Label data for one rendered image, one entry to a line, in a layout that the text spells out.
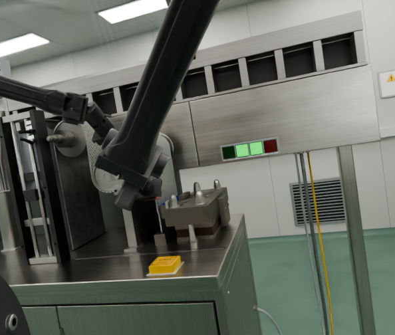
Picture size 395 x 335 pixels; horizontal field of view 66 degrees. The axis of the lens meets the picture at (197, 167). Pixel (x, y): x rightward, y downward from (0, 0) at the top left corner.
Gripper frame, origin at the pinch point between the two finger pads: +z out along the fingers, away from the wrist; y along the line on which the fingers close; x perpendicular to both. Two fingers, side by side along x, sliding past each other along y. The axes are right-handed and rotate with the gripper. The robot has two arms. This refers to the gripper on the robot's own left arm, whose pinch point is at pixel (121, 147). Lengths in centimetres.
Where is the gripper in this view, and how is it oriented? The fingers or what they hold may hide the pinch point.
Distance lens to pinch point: 109.2
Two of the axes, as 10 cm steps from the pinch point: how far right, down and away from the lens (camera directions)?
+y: 9.4, -1.6, -3.0
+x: 0.5, -8.1, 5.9
